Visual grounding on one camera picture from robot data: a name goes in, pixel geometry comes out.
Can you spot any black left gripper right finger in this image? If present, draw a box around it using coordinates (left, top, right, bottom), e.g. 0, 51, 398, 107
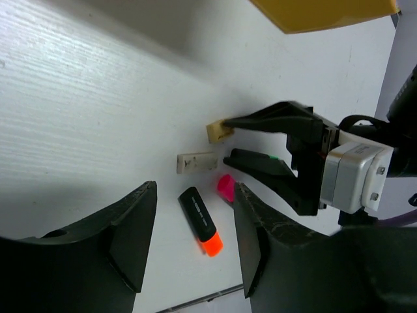
233, 183, 416, 312

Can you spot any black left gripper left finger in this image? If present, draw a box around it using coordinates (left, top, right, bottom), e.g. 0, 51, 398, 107
1, 181, 157, 312

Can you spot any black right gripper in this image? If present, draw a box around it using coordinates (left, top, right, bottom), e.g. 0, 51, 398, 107
223, 101, 338, 216

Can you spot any tan small eraser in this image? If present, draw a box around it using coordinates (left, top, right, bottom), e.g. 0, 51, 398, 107
206, 119, 235, 144

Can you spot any grey white eraser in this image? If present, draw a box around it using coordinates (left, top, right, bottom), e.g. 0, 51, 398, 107
177, 152, 218, 174

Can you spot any yellow drawer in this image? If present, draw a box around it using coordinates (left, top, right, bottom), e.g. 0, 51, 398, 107
251, 0, 400, 34

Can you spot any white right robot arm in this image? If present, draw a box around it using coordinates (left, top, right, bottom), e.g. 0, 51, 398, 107
223, 72, 416, 226

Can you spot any pink cap black highlighter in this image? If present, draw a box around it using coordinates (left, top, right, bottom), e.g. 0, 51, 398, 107
216, 174, 235, 203

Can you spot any orange cap black highlighter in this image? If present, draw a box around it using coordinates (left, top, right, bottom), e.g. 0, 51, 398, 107
178, 186, 223, 257

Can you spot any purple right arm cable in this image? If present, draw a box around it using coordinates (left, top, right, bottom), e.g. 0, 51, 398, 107
379, 208, 417, 228

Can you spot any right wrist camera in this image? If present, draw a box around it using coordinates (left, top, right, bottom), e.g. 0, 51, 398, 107
320, 130, 394, 214

